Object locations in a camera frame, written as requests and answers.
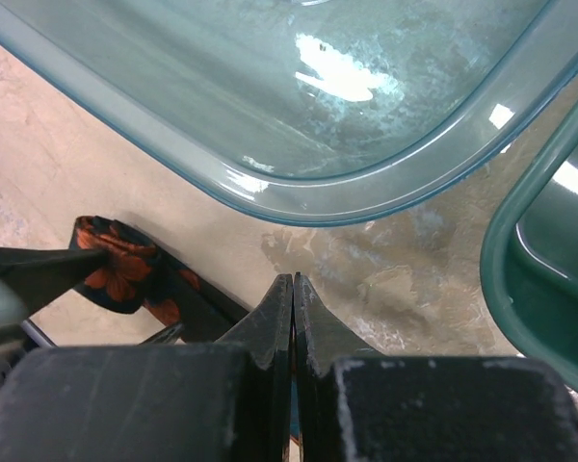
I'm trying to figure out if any dark floral orange tie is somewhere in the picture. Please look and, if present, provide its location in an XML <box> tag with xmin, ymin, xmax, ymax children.
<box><xmin>69</xmin><ymin>216</ymin><xmax>249</xmax><ymax>343</ymax></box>

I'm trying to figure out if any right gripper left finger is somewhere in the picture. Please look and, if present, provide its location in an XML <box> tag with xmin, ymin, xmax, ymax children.
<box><xmin>0</xmin><ymin>274</ymin><xmax>293</xmax><ymax>461</ymax></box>

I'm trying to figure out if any clear teal plastic bin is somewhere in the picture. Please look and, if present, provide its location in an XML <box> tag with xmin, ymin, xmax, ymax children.
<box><xmin>0</xmin><ymin>1</ymin><xmax>578</xmax><ymax>227</ymax></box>

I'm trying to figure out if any green compartment organizer tray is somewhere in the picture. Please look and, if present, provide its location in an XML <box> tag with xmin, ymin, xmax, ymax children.
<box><xmin>480</xmin><ymin>101</ymin><xmax>578</xmax><ymax>393</ymax></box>

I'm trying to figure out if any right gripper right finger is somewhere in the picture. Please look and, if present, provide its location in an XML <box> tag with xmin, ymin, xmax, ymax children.
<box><xmin>293</xmin><ymin>275</ymin><xmax>578</xmax><ymax>461</ymax></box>

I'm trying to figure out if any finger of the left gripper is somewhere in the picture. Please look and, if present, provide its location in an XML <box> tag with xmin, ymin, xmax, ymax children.
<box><xmin>0</xmin><ymin>247</ymin><xmax>109</xmax><ymax>318</ymax></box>
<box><xmin>142</xmin><ymin>321</ymin><xmax>184</xmax><ymax>345</ymax></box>

